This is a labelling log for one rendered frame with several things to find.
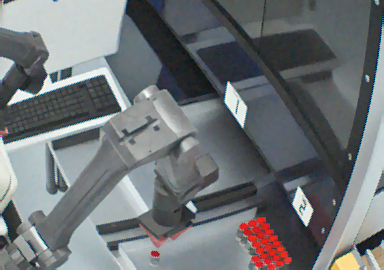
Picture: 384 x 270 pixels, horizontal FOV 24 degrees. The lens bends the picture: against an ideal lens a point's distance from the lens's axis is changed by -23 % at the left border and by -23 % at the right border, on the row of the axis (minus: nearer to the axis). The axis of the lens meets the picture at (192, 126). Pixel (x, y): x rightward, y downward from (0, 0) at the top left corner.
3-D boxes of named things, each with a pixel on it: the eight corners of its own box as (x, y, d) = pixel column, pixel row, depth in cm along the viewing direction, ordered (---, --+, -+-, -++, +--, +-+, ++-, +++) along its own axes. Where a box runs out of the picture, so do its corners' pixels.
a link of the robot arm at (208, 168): (158, 154, 201) (188, 193, 200) (209, 125, 207) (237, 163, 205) (142, 182, 212) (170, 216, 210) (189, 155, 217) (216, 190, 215)
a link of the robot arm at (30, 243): (9, 244, 178) (24, 265, 177) (35, 221, 177) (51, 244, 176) (23, 246, 187) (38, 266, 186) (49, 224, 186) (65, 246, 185)
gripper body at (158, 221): (196, 220, 217) (199, 198, 212) (157, 241, 212) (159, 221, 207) (174, 201, 220) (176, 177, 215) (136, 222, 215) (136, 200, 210)
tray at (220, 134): (231, 103, 268) (233, 92, 266) (281, 178, 253) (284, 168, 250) (99, 139, 255) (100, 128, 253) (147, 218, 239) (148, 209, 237)
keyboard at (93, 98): (104, 76, 282) (104, 70, 280) (122, 112, 273) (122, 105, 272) (-7, 112, 267) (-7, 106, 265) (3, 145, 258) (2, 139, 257)
